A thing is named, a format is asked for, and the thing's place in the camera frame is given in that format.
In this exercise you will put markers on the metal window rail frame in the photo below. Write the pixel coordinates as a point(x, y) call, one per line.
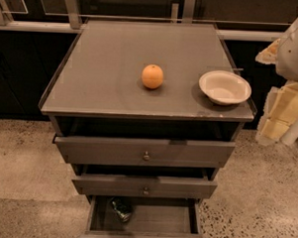
point(256, 15)

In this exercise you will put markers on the white paper bowl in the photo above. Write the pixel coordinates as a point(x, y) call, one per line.
point(224, 88)

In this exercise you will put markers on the grey top drawer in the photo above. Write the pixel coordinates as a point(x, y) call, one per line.
point(147, 143)

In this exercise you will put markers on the green soda can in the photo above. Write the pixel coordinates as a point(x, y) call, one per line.
point(122, 208)

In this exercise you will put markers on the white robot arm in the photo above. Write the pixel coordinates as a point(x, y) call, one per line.
point(286, 64)

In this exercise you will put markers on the grey bottom drawer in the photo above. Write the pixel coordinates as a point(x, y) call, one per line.
point(152, 217)

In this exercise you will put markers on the grey drawer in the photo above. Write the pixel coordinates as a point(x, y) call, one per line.
point(176, 182)
point(152, 217)
point(147, 143)

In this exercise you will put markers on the grey drawer cabinet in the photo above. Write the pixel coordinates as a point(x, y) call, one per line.
point(100, 78)

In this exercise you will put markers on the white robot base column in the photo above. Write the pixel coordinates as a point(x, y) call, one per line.
point(291, 134)

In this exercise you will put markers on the grey middle drawer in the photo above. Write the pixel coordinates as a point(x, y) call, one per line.
point(176, 182)

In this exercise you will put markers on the orange fruit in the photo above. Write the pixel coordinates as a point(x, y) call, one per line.
point(152, 76)

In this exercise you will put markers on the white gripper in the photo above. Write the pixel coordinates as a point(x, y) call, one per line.
point(296, 54)

